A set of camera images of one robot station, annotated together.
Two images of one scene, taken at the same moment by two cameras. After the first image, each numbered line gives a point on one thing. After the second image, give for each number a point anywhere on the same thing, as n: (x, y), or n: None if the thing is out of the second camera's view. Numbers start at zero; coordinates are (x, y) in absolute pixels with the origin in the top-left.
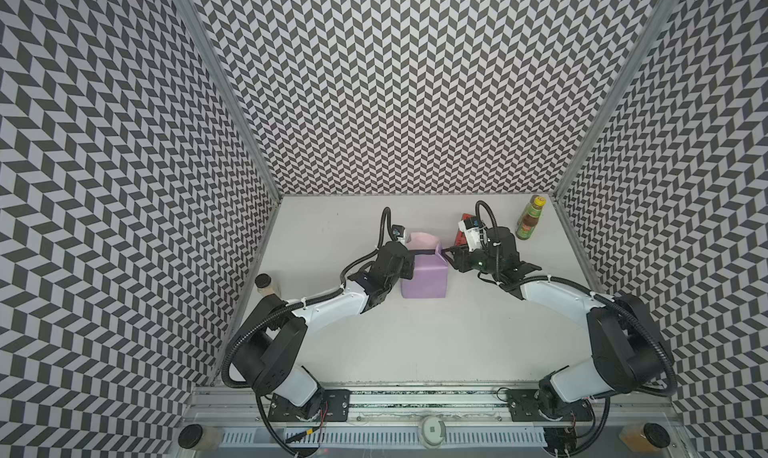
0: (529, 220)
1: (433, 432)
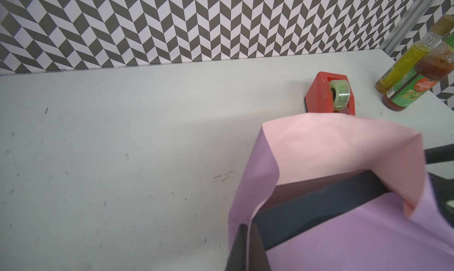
0: (420, 67)
1: None
